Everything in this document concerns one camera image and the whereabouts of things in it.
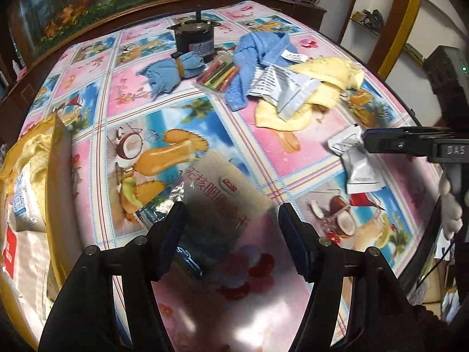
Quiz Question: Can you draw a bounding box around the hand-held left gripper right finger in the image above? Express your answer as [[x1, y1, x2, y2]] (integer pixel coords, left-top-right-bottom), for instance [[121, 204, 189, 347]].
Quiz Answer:
[[278, 202, 422, 352]]

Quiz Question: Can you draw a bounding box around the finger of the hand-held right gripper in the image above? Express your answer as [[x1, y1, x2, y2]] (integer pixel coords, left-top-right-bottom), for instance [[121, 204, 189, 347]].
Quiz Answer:
[[363, 126, 454, 155]]

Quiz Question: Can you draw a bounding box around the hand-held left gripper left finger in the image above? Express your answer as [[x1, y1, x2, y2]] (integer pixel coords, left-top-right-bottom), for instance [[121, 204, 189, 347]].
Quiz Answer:
[[38, 202, 187, 352]]

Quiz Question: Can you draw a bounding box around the silver foil packet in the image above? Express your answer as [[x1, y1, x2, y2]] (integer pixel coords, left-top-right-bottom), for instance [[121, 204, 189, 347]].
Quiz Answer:
[[327, 125, 385, 195], [276, 79, 321, 120]]

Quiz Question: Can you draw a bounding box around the translucent snack packet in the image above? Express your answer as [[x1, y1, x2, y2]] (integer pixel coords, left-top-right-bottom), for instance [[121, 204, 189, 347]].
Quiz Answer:
[[135, 150, 273, 279]]

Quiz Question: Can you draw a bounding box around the yellow towel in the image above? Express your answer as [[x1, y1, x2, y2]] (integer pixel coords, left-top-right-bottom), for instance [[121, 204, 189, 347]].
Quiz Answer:
[[254, 57, 365, 131]]

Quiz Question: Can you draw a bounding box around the person's right hand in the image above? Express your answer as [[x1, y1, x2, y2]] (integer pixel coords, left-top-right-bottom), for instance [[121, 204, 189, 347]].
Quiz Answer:
[[438, 172, 465, 241]]

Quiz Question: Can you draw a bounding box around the black tool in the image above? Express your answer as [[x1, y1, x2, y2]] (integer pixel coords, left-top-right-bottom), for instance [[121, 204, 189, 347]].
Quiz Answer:
[[364, 8, 385, 28]]

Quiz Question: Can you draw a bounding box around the printed tablecloth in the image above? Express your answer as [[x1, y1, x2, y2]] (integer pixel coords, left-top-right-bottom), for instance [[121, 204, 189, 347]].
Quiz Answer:
[[20, 0, 446, 352]]

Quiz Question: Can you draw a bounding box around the yellow bag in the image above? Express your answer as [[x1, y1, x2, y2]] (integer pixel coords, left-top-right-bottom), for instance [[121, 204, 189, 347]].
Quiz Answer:
[[0, 113, 89, 340]]

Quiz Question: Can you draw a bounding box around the printed silver packet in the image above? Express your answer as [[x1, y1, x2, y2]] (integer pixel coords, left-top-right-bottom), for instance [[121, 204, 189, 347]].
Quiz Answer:
[[249, 64, 284, 99]]

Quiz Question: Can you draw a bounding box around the white packet blue print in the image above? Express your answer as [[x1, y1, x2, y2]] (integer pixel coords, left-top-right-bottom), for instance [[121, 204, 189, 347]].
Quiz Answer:
[[13, 161, 49, 232]]

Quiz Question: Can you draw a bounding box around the white sack red label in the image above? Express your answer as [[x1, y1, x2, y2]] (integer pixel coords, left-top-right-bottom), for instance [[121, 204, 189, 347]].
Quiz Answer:
[[0, 224, 59, 323]]

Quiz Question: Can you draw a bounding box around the small blue rolled towel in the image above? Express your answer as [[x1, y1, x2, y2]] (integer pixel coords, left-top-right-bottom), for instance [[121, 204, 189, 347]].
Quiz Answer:
[[137, 51, 206, 99]]

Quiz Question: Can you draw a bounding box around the crayon packet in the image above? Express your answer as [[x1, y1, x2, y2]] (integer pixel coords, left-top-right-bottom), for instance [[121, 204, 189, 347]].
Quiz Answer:
[[196, 60, 240, 94]]

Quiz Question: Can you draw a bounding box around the black electric motor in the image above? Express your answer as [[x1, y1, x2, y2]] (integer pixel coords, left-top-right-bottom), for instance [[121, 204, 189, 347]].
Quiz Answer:
[[166, 5, 222, 63]]

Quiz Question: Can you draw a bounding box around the gold door frame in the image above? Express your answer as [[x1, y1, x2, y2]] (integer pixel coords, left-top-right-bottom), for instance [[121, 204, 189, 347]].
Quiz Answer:
[[377, 0, 427, 78]]

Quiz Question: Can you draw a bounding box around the white wall shelf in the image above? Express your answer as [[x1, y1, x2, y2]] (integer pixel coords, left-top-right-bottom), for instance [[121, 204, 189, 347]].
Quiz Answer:
[[350, 7, 385, 36]]

